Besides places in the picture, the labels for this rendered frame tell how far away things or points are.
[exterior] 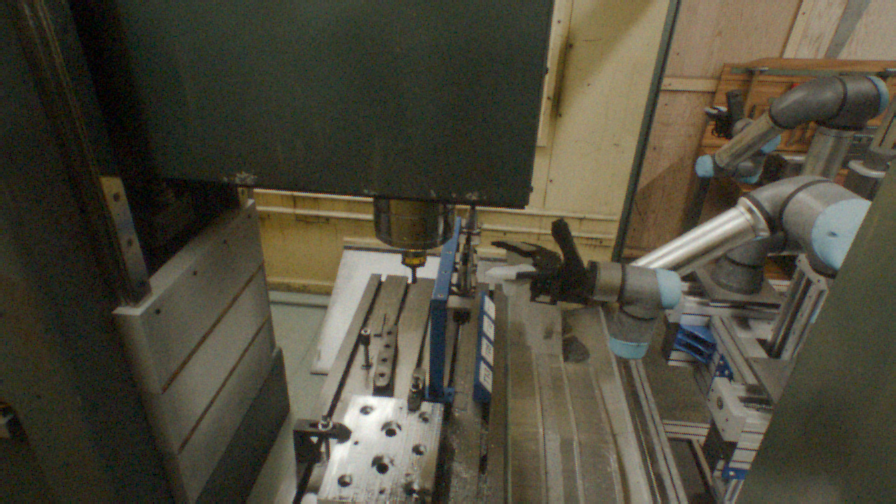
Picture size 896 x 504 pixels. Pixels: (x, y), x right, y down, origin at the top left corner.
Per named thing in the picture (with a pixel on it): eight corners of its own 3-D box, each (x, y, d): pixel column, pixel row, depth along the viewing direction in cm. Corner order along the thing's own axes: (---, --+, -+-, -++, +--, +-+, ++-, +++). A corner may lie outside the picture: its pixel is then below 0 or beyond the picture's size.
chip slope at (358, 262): (552, 314, 233) (561, 261, 220) (568, 445, 173) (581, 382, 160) (347, 295, 239) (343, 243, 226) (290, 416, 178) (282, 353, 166)
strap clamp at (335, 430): (354, 456, 132) (352, 410, 124) (351, 468, 129) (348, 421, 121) (300, 451, 133) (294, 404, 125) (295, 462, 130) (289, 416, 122)
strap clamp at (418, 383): (425, 399, 149) (426, 356, 141) (418, 438, 137) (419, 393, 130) (413, 398, 149) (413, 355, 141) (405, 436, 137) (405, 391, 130)
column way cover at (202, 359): (280, 363, 159) (256, 199, 134) (195, 514, 118) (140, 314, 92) (263, 361, 159) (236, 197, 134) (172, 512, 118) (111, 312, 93)
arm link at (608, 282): (623, 276, 100) (618, 254, 107) (597, 272, 101) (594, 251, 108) (614, 309, 104) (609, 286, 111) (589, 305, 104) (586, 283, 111)
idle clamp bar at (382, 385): (399, 341, 169) (398, 324, 166) (390, 404, 146) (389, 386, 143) (383, 341, 169) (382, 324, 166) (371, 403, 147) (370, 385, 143)
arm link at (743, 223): (797, 148, 112) (578, 270, 124) (834, 167, 103) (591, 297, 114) (814, 191, 117) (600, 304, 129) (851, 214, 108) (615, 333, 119)
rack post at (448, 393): (454, 390, 152) (460, 301, 137) (453, 404, 147) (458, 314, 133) (419, 387, 153) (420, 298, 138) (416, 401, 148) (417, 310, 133)
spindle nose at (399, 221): (385, 210, 115) (384, 155, 109) (460, 219, 113) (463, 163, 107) (362, 247, 101) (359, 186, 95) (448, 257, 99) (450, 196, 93)
